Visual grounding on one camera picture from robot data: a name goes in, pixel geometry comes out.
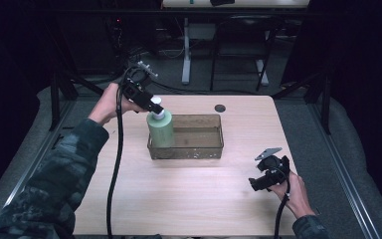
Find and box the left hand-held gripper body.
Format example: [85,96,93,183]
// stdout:
[120,60,159,113]

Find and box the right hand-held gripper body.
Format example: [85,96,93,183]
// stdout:
[254,146,291,189]

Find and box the green bottle with white cap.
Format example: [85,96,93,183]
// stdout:
[146,96,175,149]

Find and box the clear brown plastic bin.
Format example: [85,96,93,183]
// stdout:
[146,114,225,160]

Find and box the person's left hand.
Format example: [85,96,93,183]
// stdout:
[88,82,147,126]

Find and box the person's right hand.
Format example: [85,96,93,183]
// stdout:
[268,170,316,220]

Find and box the black metal stand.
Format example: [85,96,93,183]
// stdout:
[272,71,332,135]
[48,66,105,132]

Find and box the black object on desk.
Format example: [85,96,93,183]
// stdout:
[209,0,236,7]

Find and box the black chair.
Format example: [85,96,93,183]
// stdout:
[209,14,280,93]

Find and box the white desk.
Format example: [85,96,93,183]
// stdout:
[161,0,311,87]

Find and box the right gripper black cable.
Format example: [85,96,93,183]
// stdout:
[273,167,291,239]

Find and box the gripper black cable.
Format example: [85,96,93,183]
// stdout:
[273,167,291,239]
[105,68,137,239]

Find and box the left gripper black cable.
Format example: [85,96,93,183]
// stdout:
[105,68,137,239]

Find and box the aluminium floor rail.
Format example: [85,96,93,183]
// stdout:
[3,99,78,210]
[307,103,382,239]

